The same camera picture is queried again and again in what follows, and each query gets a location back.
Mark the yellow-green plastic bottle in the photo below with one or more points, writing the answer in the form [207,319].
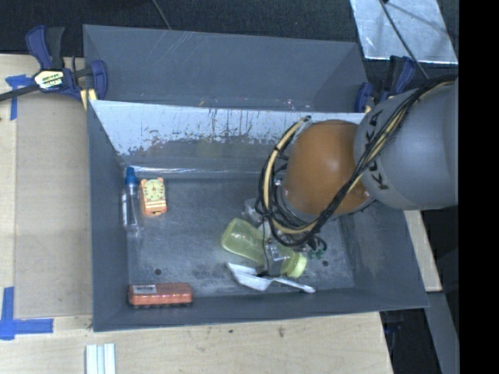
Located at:
[243,240]

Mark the white crumpled cloth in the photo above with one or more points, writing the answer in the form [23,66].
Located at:
[253,281]

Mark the grey metal bin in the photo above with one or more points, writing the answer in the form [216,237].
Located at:
[195,224]

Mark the orange flat block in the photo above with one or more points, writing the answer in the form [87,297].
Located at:
[161,294]

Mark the orange toy clock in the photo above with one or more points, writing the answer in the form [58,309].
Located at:
[153,195]

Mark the clear bottle with blue cap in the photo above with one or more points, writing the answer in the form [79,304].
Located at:
[130,201]

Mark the pale wood flat board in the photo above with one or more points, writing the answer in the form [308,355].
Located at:
[50,209]

